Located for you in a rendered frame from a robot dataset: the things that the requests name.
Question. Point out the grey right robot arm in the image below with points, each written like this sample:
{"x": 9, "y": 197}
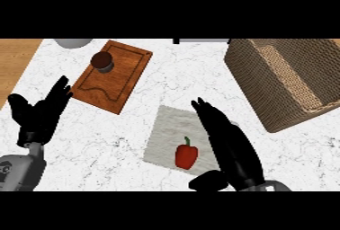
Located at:
{"x": 269, "y": 186}

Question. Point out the grey placemat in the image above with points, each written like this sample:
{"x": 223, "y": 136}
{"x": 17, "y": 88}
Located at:
{"x": 170, "y": 137}

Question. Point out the brown wooden cutting board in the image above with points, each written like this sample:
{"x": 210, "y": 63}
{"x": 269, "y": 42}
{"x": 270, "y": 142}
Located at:
{"x": 119, "y": 81}

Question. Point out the brown wicker basket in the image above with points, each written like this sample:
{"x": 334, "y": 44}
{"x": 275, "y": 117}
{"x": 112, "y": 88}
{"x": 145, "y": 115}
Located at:
{"x": 287, "y": 81}

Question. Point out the dark brown lidded jar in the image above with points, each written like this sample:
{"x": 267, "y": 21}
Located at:
{"x": 102, "y": 61}

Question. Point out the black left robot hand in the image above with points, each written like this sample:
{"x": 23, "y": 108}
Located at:
{"x": 41, "y": 112}

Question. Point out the red bell pepper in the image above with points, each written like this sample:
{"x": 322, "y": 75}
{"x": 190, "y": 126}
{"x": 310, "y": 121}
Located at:
{"x": 185, "y": 155}

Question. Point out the grey round bowl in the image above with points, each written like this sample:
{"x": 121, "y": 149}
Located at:
{"x": 72, "y": 42}

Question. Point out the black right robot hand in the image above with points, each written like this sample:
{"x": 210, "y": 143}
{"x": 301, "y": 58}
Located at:
{"x": 229, "y": 149}

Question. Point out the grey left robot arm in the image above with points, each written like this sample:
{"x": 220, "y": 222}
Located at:
{"x": 19, "y": 170}

